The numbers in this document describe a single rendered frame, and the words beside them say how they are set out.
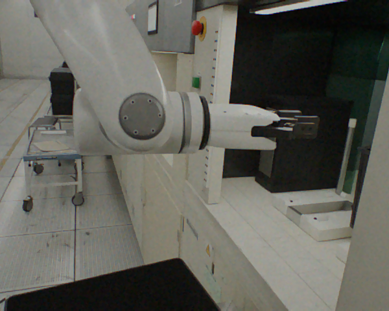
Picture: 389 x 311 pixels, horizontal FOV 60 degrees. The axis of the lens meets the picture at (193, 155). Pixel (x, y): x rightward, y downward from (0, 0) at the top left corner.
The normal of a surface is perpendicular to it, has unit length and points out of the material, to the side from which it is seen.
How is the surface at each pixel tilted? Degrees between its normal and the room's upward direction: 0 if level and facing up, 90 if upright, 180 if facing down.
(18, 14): 90
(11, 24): 90
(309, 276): 0
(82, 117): 71
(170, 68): 90
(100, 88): 85
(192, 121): 75
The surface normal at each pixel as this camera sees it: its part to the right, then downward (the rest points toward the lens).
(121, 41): 0.33, -0.30
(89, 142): 0.22, 0.65
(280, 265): 0.07, -0.96
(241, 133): 0.21, 0.28
